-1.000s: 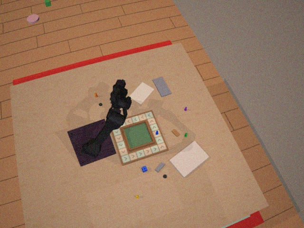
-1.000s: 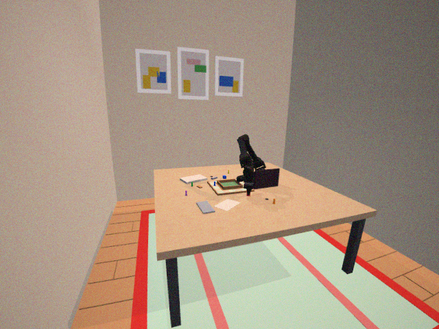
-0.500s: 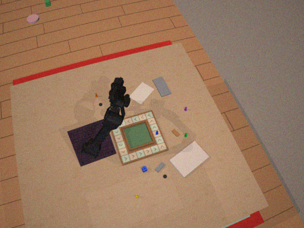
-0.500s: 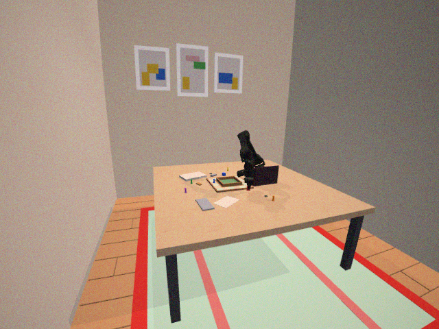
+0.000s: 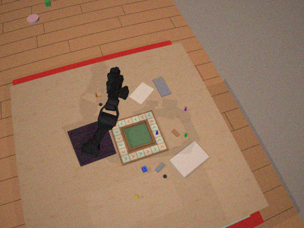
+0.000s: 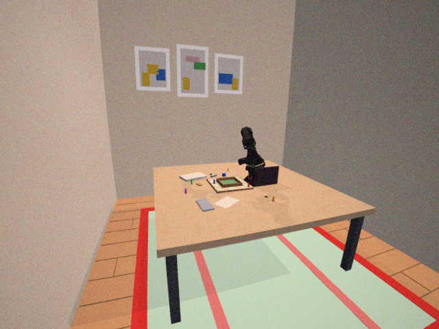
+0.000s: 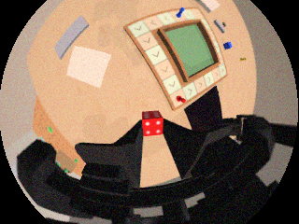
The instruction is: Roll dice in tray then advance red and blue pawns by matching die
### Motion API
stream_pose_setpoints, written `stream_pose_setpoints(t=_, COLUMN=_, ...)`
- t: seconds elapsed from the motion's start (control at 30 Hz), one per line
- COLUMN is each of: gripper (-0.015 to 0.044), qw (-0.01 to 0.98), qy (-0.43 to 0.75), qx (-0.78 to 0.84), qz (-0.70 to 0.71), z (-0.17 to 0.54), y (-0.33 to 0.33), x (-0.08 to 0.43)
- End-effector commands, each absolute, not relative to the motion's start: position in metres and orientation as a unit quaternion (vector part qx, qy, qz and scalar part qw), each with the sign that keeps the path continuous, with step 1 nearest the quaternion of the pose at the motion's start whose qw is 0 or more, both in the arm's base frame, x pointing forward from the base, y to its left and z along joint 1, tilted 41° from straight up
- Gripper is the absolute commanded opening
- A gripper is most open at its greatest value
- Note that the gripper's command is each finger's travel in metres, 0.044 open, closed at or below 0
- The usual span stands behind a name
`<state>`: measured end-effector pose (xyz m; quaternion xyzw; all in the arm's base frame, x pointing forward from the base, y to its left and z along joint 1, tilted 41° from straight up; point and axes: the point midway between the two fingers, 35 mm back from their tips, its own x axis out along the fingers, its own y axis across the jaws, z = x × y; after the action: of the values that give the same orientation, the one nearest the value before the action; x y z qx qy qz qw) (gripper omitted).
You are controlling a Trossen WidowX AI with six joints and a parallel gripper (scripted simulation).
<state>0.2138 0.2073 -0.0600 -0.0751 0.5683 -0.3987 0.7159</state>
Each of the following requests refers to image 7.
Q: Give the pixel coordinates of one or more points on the blue die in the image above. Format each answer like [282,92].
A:
[228,45]

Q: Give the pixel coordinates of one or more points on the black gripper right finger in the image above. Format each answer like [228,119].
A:
[187,145]

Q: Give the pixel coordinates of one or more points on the red die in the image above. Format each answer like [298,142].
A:
[152,123]

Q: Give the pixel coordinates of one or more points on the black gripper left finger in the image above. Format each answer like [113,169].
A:
[126,151]

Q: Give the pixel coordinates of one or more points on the red pawn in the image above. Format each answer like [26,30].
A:
[181,99]

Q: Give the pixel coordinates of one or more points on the blue pawn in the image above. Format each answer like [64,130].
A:
[181,9]

